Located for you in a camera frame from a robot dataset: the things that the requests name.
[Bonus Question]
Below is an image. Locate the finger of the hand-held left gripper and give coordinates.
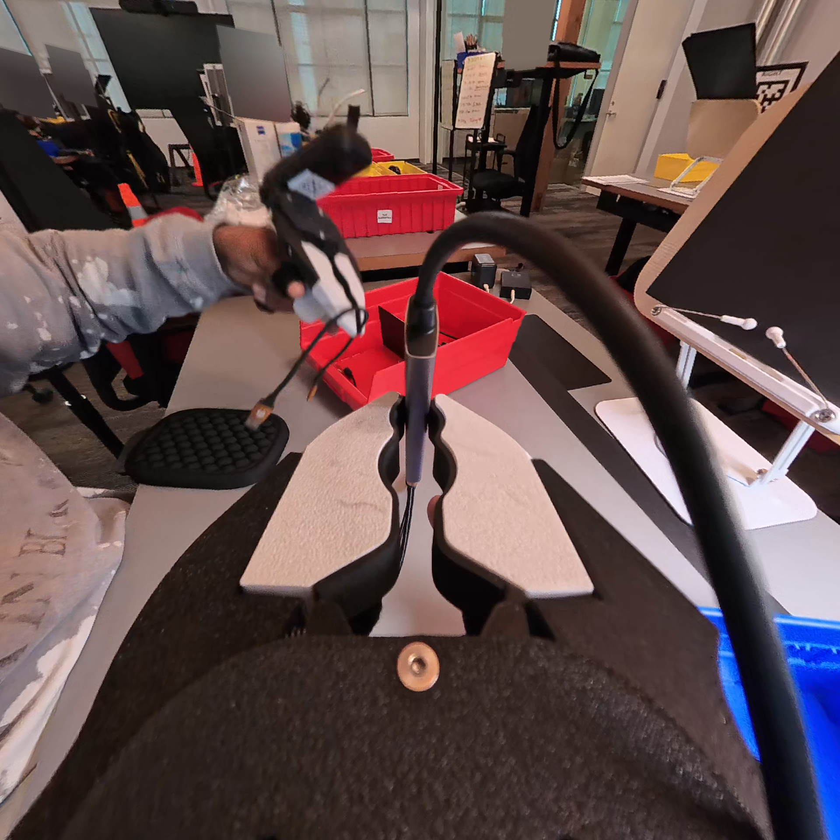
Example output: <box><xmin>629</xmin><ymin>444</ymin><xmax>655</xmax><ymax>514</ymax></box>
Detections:
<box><xmin>335</xmin><ymin>252</ymin><xmax>368</xmax><ymax>339</ymax></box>
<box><xmin>292</xmin><ymin>244</ymin><xmax>343</xmax><ymax>324</ymax></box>

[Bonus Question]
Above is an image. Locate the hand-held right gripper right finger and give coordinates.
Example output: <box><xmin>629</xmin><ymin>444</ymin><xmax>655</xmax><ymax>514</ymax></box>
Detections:
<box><xmin>428</xmin><ymin>394</ymin><xmax>595</xmax><ymax>618</ymax></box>

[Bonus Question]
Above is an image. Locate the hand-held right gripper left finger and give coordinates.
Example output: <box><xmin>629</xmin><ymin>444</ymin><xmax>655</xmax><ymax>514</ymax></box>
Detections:
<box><xmin>240</xmin><ymin>391</ymin><xmax>403</xmax><ymax>614</ymax></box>

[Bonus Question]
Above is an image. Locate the black cable with orange plugs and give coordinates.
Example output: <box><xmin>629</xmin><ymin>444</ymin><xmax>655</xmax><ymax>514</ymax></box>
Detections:
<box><xmin>246</xmin><ymin>307</ymin><xmax>370</xmax><ymax>432</ymax></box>

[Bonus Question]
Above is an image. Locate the grey usb hub black cable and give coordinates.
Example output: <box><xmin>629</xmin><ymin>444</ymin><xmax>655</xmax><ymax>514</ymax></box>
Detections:
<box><xmin>397</xmin><ymin>211</ymin><xmax>829</xmax><ymax>840</ymax></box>

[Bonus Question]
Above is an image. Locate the small red storage bin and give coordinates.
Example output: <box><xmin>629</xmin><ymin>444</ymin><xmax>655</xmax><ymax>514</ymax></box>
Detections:
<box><xmin>300</xmin><ymin>271</ymin><xmax>527</xmax><ymax>411</ymax></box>

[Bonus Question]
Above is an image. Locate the blue storage bin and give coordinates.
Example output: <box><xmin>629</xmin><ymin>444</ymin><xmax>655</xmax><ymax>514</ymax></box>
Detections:
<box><xmin>699</xmin><ymin>607</ymin><xmax>840</xmax><ymax>821</ymax></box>

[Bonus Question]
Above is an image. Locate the person's left hand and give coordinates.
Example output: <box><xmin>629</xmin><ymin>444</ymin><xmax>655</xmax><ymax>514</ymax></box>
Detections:
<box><xmin>211</xmin><ymin>222</ymin><xmax>308</xmax><ymax>315</ymax></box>

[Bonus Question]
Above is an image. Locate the wooden side table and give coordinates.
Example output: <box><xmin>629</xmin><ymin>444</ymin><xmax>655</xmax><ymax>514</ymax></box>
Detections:
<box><xmin>344</xmin><ymin>230</ymin><xmax>509</xmax><ymax>273</ymax></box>

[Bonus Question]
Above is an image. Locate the black bin divider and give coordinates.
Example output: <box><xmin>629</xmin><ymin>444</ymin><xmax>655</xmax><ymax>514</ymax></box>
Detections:
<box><xmin>377</xmin><ymin>303</ymin><xmax>454</xmax><ymax>358</ymax></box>

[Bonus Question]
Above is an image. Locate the crumpled clear plastic bag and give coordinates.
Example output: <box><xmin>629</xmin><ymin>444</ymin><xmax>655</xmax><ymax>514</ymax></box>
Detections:
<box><xmin>211</xmin><ymin>174</ymin><xmax>277</xmax><ymax>227</ymax></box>

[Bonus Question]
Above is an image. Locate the long ribbed red tote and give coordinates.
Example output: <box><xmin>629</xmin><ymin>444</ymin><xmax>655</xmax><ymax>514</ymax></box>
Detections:
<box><xmin>318</xmin><ymin>174</ymin><xmax>464</xmax><ymax>239</ymax></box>

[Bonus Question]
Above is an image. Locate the paned window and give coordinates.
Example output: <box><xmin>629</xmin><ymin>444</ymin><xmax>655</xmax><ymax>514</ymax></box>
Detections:
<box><xmin>272</xmin><ymin>0</ymin><xmax>411</xmax><ymax>119</ymax></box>

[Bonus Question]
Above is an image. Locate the red felt tote bag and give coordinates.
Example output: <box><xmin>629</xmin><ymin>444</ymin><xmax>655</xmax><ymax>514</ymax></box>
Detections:
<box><xmin>98</xmin><ymin>205</ymin><xmax>206</xmax><ymax>411</ymax></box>

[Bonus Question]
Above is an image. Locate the black yellow backpack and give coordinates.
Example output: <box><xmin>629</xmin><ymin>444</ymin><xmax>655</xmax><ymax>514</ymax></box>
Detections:
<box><xmin>105</xmin><ymin>108</ymin><xmax>173</xmax><ymax>193</ymax></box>

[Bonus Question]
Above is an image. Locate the orange traffic cone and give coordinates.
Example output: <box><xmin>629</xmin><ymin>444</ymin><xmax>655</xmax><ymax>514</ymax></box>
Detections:
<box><xmin>117</xmin><ymin>182</ymin><xmax>150</xmax><ymax>228</ymax></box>

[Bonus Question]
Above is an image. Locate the white handwritten flip chart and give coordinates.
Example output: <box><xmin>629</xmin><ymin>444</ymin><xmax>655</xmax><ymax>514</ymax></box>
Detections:
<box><xmin>455</xmin><ymin>51</ymin><xmax>497</xmax><ymax>131</ymax></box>

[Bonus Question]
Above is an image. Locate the large black monitor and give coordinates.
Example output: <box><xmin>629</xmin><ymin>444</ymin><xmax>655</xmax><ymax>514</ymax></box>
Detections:
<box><xmin>88</xmin><ymin>7</ymin><xmax>236</xmax><ymax>112</ymax></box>

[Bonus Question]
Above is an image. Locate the black office chair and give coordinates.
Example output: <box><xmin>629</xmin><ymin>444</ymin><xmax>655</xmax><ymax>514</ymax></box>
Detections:
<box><xmin>467</xmin><ymin>131</ymin><xmax>531</xmax><ymax>212</ymax></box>

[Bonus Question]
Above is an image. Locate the white door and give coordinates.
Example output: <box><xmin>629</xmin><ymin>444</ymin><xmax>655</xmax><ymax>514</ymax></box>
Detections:
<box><xmin>584</xmin><ymin>0</ymin><xmax>698</xmax><ymax>178</ymax></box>

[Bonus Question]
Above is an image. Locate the black wood-edged board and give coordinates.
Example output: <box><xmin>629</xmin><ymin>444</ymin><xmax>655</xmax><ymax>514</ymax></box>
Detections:
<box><xmin>633</xmin><ymin>49</ymin><xmax>840</xmax><ymax>437</ymax></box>

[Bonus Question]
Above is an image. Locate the framed black white marker sign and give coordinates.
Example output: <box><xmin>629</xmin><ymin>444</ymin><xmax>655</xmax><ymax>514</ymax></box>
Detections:
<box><xmin>755</xmin><ymin>61</ymin><xmax>809</xmax><ymax>114</ymax></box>

